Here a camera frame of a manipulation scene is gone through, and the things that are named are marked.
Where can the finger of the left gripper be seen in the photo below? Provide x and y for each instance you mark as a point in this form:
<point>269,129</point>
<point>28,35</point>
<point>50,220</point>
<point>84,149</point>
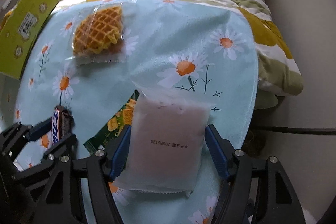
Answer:
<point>14,138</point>
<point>64,147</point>

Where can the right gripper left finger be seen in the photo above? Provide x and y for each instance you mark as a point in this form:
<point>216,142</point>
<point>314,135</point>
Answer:
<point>75,182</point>

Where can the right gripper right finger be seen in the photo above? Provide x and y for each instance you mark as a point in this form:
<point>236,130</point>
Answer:
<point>253,190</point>

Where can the snickers bar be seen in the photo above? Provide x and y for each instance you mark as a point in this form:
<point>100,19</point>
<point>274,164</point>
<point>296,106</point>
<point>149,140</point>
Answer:
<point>61,124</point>

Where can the translucent white snack pouch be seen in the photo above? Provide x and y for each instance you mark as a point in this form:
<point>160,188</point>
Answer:
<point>166,140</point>

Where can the green cracker packet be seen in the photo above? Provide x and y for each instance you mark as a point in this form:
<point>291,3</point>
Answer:
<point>114,126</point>

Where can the blue daisy cloth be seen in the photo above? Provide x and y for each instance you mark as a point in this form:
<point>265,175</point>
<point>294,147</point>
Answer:
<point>190,48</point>

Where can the yellow-green cardboard box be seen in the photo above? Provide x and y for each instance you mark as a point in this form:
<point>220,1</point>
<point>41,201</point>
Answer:
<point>19,31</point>

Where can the wrapped waffle snack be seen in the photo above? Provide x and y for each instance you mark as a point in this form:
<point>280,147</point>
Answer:
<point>98,34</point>

